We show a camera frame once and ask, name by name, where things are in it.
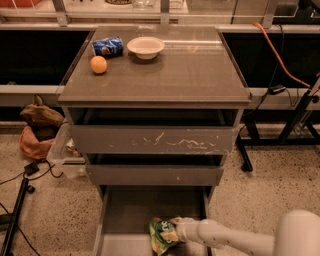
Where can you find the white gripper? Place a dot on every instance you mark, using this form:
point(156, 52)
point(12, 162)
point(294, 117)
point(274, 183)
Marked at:
point(184, 230)

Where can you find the green rice chip bag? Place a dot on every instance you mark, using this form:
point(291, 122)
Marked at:
point(157, 228)

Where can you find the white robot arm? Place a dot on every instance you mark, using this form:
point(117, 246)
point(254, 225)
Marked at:
point(297, 234)

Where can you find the bottom grey drawer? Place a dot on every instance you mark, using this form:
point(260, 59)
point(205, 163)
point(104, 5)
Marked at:
point(123, 228)

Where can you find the grey drawer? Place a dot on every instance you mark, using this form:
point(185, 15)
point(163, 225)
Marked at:
point(153, 140)
point(154, 175)
point(123, 228)

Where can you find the middle grey drawer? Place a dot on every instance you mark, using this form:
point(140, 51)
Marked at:
point(154, 175)

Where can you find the top grey drawer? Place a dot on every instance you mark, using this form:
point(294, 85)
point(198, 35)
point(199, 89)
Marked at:
point(153, 140)

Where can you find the grey drawer cabinet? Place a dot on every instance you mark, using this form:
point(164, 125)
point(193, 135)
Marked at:
point(191, 83)

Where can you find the clear plastic bin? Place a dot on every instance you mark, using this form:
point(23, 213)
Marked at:
point(64, 155)

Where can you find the black power adapter on floor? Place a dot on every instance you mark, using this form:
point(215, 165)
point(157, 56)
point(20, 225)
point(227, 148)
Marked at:
point(31, 168)

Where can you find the black stand leg left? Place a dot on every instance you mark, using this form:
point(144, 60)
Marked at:
point(14, 217)

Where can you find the orange fruit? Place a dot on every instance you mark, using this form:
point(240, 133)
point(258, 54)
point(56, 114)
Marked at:
point(98, 64)

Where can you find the white bowl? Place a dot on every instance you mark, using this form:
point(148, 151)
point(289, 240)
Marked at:
point(146, 48)

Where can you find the blue soda can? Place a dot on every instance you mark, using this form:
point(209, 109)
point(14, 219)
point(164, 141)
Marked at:
point(108, 47)

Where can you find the black table frame right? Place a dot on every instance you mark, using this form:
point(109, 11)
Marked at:
point(298, 119)

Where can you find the black power brick on rail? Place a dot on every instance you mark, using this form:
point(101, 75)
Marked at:
point(274, 90)

